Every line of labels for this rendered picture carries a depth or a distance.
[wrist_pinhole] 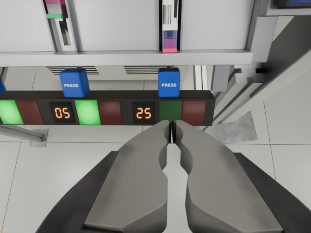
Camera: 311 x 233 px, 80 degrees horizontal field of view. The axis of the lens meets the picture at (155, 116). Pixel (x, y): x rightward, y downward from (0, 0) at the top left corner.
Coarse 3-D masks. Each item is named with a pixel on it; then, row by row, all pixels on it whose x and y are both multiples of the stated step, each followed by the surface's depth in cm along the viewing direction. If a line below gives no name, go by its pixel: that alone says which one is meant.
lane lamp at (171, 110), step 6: (162, 102) 24; (168, 102) 24; (174, 102) 24; (180, 102) 24; (162, 108) 24; (168, 108) 24; (174, 108) 24; (180, 108) 24; (162, 114) 25; (168, 114) 25; (174, 114) 25; (180, 114) 25; (162, 120) 25; (168, 120) 25; (174, 120) 25
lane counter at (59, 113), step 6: (54, 102) 24; (60, 102) 24; (66, 102) 24; (54, 108) 25; (60, 108) 25; (66, 108) 25; (54, 114) 25; (60, 114) 25; (66, 114) 25; (72, 114) 25; (54, 120) 26; (60, 120) 26; (66, 120) 26; (72, 120) 26
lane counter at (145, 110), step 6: (132, 102) 24; (138, 102) 24; (144, 102) 24; (150, 102) 24; (132, 108) 24; (138, 108) 24; (144, 108) 24; (150, 108) 24; (138, 114) 25; (144, 114) 25; (150, 114) 25; (138, 120) 25; (144, 120) 25; (150, 120) 25
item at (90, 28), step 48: (0, 0) 19; (96, 0) 18; (144, 0) 18; (192, 0) 18; (240, 0) 18; (0, 48) 21; (48, 48) 20; (96, 48) 20; (144, 48) 20; (192, 48) 20; (240, 48) 20
